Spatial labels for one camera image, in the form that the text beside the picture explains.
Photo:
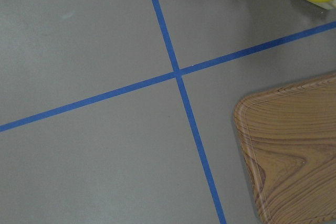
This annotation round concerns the brown wooden tray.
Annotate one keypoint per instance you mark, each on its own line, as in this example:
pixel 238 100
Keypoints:
pixel 287 138

